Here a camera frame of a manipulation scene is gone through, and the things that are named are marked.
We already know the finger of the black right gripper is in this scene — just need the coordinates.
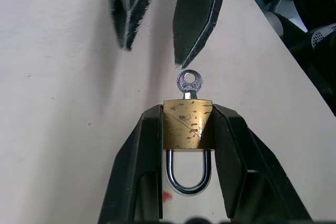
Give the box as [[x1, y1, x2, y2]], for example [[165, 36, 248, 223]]
[[108, 0, 161, 51], [172, 0, 230, 69]]

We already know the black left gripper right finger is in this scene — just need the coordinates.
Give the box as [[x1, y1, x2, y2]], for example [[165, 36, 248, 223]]
[[213, 104, 313, 224]]

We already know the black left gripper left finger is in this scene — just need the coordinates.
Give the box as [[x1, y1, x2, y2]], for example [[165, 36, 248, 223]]
[[98, 104, 164, 224]]

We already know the silver perforated strip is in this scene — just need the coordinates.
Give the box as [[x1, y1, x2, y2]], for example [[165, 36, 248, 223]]
[[311, 23, 336, 50]]

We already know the brass padlock with steel shackle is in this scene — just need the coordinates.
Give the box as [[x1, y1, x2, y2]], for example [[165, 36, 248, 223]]
[[162, 99, 215, 197]]

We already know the small silver key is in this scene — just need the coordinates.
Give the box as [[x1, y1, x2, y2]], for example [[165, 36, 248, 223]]
[[176, 68, 204, 101]]

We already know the white cylinder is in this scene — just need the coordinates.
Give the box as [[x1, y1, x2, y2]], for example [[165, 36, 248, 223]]
[[266, 11, 286, 38]]

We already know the black bulky machine body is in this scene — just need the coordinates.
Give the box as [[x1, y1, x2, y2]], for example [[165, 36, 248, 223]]
[[272, 0, 336, 118]]

